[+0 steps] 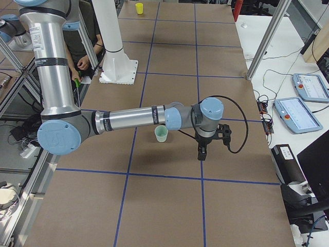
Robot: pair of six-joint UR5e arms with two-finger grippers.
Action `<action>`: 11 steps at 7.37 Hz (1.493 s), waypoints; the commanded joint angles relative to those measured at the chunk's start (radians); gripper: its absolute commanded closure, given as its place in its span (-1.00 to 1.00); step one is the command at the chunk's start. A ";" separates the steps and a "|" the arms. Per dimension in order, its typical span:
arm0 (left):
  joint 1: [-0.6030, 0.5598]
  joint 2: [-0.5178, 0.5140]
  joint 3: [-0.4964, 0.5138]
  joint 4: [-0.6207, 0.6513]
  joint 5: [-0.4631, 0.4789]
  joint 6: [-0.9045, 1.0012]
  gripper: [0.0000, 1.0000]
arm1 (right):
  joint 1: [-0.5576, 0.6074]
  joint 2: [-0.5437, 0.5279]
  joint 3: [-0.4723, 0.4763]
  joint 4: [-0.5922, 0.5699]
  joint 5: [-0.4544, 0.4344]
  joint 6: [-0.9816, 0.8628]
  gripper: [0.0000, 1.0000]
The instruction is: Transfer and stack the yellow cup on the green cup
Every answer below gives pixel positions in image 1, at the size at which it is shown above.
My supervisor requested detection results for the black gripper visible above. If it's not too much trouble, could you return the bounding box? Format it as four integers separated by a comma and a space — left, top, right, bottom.
196, 133, 211, 161

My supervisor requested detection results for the yellow cup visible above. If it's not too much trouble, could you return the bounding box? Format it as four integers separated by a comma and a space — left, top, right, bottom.
135, 3, 143, 15

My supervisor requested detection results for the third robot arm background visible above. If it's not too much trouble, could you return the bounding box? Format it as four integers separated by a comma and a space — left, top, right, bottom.
1, 14, 32, 48

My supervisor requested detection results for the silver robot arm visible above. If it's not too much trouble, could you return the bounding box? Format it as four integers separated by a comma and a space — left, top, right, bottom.
18, 1, 230, 161

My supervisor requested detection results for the green cup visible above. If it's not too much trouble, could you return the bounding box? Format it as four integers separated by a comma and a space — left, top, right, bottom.
154, 125, 169, 143

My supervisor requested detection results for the black box on desk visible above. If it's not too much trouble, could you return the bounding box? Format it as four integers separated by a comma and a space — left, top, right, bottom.
271, 144, 306, 184

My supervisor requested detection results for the near teach pendant tablet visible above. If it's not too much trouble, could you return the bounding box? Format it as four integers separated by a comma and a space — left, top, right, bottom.
274, 97, 323, 134

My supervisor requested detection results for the teach pendant tablet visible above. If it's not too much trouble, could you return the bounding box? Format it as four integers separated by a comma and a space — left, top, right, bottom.
293, 74, 328, 103
274, 97, 323, 134

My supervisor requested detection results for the black computer monitor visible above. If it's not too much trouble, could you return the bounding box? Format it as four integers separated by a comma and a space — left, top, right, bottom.
297, 131, 328, 200

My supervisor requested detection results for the far teach pendant tablet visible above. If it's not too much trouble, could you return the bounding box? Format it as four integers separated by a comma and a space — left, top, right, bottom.
293, 74, 328, 103

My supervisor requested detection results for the red cylinder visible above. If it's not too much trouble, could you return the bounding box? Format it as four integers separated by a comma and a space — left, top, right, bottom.
233, 0, 244, 22

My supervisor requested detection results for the seated person dark shirt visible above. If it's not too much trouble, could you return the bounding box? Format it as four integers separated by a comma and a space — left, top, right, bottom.
63, 0, 104, 78

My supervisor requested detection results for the white power strip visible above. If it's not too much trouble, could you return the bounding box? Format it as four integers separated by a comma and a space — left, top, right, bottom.
20, 144, 37, 158

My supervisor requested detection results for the electronics board with wires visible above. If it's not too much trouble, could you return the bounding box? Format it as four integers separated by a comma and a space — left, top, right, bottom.
256, 95, 274, 136

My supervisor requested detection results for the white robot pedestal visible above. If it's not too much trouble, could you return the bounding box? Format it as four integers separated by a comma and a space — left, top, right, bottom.
92, 0, 138, 84

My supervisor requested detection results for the aluminium frame post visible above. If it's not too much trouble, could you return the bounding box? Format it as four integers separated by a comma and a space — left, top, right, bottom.
246, 0, 291, 81

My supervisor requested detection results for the green handled tool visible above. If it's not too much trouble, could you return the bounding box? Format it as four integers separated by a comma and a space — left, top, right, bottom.
75, 71, 81, 107

